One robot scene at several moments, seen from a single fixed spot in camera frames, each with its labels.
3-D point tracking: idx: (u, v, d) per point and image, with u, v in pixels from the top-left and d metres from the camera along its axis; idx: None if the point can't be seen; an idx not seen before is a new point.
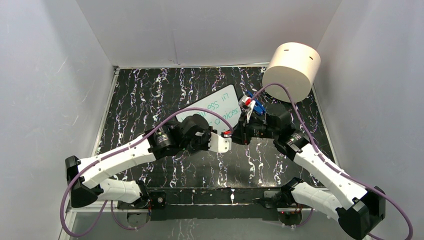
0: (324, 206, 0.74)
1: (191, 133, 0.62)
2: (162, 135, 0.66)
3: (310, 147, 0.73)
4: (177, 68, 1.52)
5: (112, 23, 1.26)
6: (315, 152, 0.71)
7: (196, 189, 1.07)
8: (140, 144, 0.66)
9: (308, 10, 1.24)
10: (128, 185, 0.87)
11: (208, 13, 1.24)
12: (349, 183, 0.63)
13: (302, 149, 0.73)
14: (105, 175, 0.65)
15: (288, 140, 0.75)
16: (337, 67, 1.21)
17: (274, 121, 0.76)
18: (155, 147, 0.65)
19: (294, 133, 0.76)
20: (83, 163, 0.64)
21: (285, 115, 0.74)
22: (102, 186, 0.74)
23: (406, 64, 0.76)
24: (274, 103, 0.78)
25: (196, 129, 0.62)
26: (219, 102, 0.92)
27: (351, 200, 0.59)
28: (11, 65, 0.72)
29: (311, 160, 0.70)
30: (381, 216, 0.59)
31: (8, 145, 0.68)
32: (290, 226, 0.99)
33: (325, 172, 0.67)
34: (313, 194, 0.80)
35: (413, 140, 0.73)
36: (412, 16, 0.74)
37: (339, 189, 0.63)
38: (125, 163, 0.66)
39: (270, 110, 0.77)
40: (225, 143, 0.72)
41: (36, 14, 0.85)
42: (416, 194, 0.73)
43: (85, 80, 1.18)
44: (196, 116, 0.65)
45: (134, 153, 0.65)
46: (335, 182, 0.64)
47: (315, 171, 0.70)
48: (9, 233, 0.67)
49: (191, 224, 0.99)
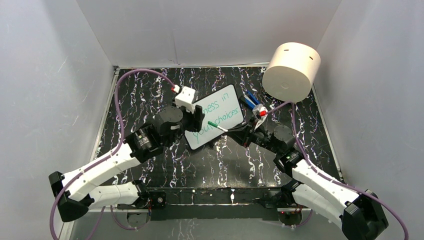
0: (327, 211, 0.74)
1: (165, 129, 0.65)
2: (143, 138, 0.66)
3: (304, 162, 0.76)
4: (177, 68, 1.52)
5: (112, 22, 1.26)
6: (308, 165, 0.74)
7: (196, 189, 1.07)
8: (122, 150, 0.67)
9: (308, 11, 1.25)
10: (123, 188, 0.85)
11: (208, 13, 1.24)
12: (341, 189, 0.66)
13: (297, 164, 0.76)
14: (91, 186, 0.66)
15: (285, 159, 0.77)
16: (336, 68, 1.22)
17: (279, 144, 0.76)
18: (137, 150, 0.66)
19: (291, 152, 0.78)
20: (68, 177, 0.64)
21: (291, 140, 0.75)
22: (92, 196, 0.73)
23: (406, 65, 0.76)
24: (282, 126, 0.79)
25: (168, 125, 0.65)
26: (219, 102, 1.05)
27: (345, 204, 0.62)
28: (11, 64, 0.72)
29: (305, 172, 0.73)
30: (383, 222, 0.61)
31: (8, 144, 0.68)
32: (290, 226, 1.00)
33: (319, 182, 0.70)
34: (315, 198, 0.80)
35: (413, 140, 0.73)
36: (413, 16, 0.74)
37: (333, 196, 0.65)
38: (110, 171, 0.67)
39: (277, 134, 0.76)
40: (186, 92, 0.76)
41: (36, 14, 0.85)
42: (416, 194, 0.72)
43: (85, 80, 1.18)
44: (167, 112, 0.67)
45: (117, 160, 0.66)
46: (328, 190, 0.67)
47: (311, 183, 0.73)
48: (9, 234, 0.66)
49: (191, 224, 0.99)
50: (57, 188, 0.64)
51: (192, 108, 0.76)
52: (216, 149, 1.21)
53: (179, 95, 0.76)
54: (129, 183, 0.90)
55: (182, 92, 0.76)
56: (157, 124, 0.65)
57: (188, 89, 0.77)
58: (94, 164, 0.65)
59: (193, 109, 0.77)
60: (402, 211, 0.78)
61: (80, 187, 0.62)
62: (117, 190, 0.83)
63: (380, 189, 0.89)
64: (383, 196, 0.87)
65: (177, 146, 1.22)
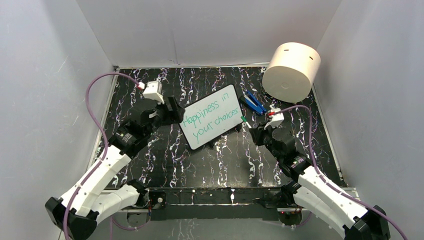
0: (330, 219, 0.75)
1: (144, 118, 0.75)
2: (125, 135, 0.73)
3: (312, 169, 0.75)
4: (177, 68, 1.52)
5: (112, 22, 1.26)
6: (317, 174, 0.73)
7: (196, 189, 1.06)
8: (110, 154, 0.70)
9: (308, 11, 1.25)
10: (122, 192, 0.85)
11: (209, 13, 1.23)
12: (349, 202, 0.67)
13: (305, 171, 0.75)
14: (92, 196, 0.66)
15: (292, 164, 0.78)
16: (336, 68, 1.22)
17: (280, 145, 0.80)
18: (124, 147, 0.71)
19: (297, 156, 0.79)
20: (66, 197, 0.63)
21: (290, 141, 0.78)
22: (95, 209, 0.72)
23: (406, 66, 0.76)
24: (280, 129, 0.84)
25: (146, 114, 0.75)
26: (219, 102, 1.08)
27: (353, 219, 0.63)
28: (11, 64, 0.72)
29: (313, 181, 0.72)
30: (386, 235, 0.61)
31: (8, 144, 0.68)
32: (290, 226, 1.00)
33: (327, 192, 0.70)
34: (317, 203, 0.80)
35: (412, 140, 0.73)
36: (412, 17, 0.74)
37: (341, 209, 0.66)
38: (106, 176, 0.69)
39: (276, 136, 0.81)
40: (150, 85, 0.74)
41: (37, 14, 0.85)
42: (416, 195, 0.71)
43: (85, 80, 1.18)
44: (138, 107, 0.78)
45: (109, 163, 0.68)
46: (337, 202, 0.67)
47: (317, 192, 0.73)
48: (8, 235, 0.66)
49: (191, 224, 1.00)
50: (56, 213, 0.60)
51: (161, 98, 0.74)
52: (216, 149, 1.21)
53: (144, 90, 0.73)
54: (125, 186, 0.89)
55: (146, 87, 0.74)
56: (136, 116, 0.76)
57: (151, 82, 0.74)
58: (88, 175, 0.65)
59: (162, 100, 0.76)
60: (400, 212, 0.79)
61: (83, 200, 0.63)
62: (117, 195, 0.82)
63: (380, 190, 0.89)
64: (383, 197, 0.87)
65: (177, 146, 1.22)
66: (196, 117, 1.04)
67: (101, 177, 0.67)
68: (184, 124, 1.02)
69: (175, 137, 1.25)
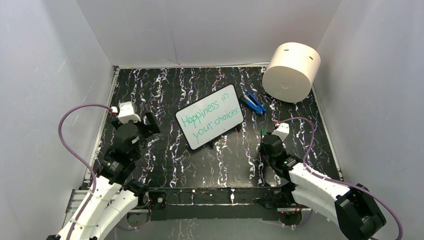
0: (326, 209, 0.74)
1: (127, 146, 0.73)
2: (112, 164, 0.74)
3: (301, 164, 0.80)
4: (177, 68, 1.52)
5: (112, 22, 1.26)
6: (303, 167, 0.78)
7: (196, 189, 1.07)
8: (100, 185, 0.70)
9: (309, 11, 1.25)
10: (118, 201, 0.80)
11: (208, 13, 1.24)
12: (333, 185, 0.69)
13: (293, 167, 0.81)
14: (89, 228, 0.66)
15: (284, 165, 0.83)
16: (336, 68, 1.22)
17: (270, 148, 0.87)
18: (113, 177, 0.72)
19: (289, 158, 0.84)
20: (63, 235, 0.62)
21: (277, 143, 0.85)
22: (93, 233, 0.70)
23: (406, 65, 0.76)
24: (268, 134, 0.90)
25: (128, 141, 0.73)
26: (219, 102, 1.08)
27: (336, 198, 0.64)
28: (11, 64, 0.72)
29: (300, 173, 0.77)
30: (377, 214, 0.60)
31: (8, 144, 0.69)
32: (290, 226, 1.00)
33: (313, 180, 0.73)
34: (313, 196, 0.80)
35: (413, 140, 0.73)
36: (412, 17, 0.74)
37: (326, 192, 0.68)
38: (99, 206, 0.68)
39: (265, 139, 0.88)
40: (124, 107, 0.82)
41: (36, 14, 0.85)
42: (416, 195, 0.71)
43: (85, 80, 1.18)
44: (118, 133, 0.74)
45: (100, 194, 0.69)
46: (321, 187, 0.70)
47: (307, 184, 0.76)
48: (9, 234, 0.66)
49: (191, 225, 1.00)
50: None
51: (138, 117, 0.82)
52: (216, 149, 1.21)
53: (120, 113, 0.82)
54: (123, 192, 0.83)
55: (121, 110, 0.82)
56: (118, 145, 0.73)
57: (124, 105, 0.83)
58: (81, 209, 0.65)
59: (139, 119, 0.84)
60: (400, 211, 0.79)
61: (80, 234, 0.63)
62: (114, 208, 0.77)
63: (381, 190, 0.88)
64: (383, 196, 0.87)
65: (177, 146, 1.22)
66: (196, 117, 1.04)
67: (94, 210, 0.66)
68: (184, 125, 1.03)
69: (175, 137, 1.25)
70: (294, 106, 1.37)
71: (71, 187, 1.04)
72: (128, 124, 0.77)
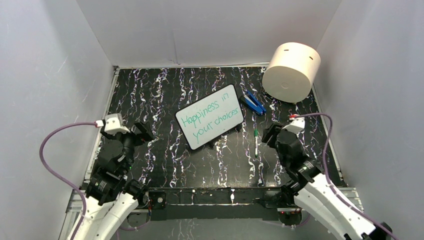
0: (331, 225, 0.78)
1: (113, 165, 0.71)
2: (100, 183, 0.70)
3: (323, 177, 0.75)
4: (177, 68, 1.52)
5: (112, 22, 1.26)
6: (327, 184, 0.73)
7: (196, 189, 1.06)
8: (89, 205, 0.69)
9: (308, 12, 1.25)
10: (118, 206, 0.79)
11: (208, 13, 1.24)
12: (357, 217, 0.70)
13: (315, 179, 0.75)
14: None
15: (300, 168, 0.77)
16: (336, 68, 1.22)
17: (285, 149, 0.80)
18: (102, 198, 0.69)
19: (306, 162, 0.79)
20: None
21: (295, 144, 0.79)
22: None
23: (406, 65, 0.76)
24: (285, 132, 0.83)
25: (114, 160, 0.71)
26: (219, 102, 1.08)
27: (361, 235, 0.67)
28: (10, 64, 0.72)
29: (323, 191, 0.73)
30: None
31: (8, 144, 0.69)
32: (290, 226, 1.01)
33: (337, 204, 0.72)
34: (318, 208, 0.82)
35: (413, 140, 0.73)
36: (412, 16, 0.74)
37: (349, 223, 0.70)
38: (93, 225, 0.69)
39: (281, 138, 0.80)
40: (109, 120, 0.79)
41: (37, 14, 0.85)
42: (416, 195, 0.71)
43: (85, 80, 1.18)
44: (104, 151, 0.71)
45: (91, 215, 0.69)
46: (346, 216, 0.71)
47: (325, 202, 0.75)
48: (8, 233, 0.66)
49: (191, 225, 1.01)
50: None
51: (126, 129, 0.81)
52: (216, 149, 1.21)
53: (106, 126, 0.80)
54: (121, 196, 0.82)
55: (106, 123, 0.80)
56: (104, 164, 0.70)
57: (109, 117, 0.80)
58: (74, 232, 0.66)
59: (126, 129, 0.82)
60: (400, 211, 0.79)
61: None
62: (113, 214, 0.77)
63: (381, 190, 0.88)
64: (383, 196, 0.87)
65: (177, 146, 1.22)
66: (196, 117, 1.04)
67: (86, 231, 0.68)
68: (184, 125, 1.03)
69: (175, 137, 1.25)
70: (295, 106, 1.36)
71: (71, 187, 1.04)
72: (114, 141, 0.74)
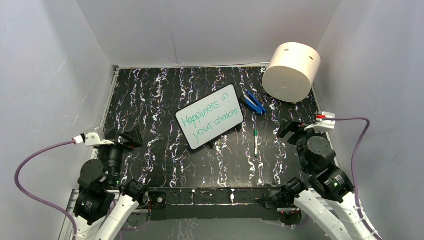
0: (331, 231, 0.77)
1: (95, 186, 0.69)
2: (86, 203, 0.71)
3: (352, 197, 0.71)
4: (177, 68, 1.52)
5: (112, 22, 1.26)
6: (356, 205, 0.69)
7: (196, 189, 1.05)
8: (80, 225, 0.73)
9: (308, 12, 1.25)
10: (118, 210, 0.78)
11: (208, 13, 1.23)
12: None
13: (344, 198, 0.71)
14: None
15: (327, 181, 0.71)
16: (336, 68, 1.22)
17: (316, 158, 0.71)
18: (90, 217, 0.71)
19: (336, 173, 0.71)
20: None
21: (329, 155, 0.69)
22: None
23: (406, 65, 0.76)
24: (317, 137, 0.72)
25: (95, 182, 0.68)
26: (219, 102, 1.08)
27: None
28: (10, 64, 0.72)
29: (348, 211, 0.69)
30: None
31: (9, 144, 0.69)
32: (290, 226, 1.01)
33: (359, 227, 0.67)
34: (319, 212, 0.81)
35: (413, 140, 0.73)
36: (412, 16, 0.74)
37: None
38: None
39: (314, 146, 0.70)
40: (89, 136, 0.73)
41: (36, 14, 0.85)
42: (416, 196, 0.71)
43: (85, 80, 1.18)
44: (84, 173, 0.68)
45: (83, 233, 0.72)
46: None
47: (345, 221, 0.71)
48: (8, 233, 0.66)
49: (191, 224, 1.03)
50: None
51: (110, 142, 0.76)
52: (216, 149, 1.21)
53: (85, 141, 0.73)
54: (121, 199, 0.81)
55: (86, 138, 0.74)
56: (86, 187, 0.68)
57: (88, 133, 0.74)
58: None
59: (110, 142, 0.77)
60: (400, 212, 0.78)
61: None
62: (113, 218, 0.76)
63: (381, 190, 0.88)
64: (383, 197, 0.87)
65: (177, 146, 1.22)
66: (196, 117, 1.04)
67: None
68: (184, 125, 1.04)
69: (175, 137, 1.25)
70: (295, 105, 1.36)
71: (71, 187, 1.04)
72: (93, 161, 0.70)
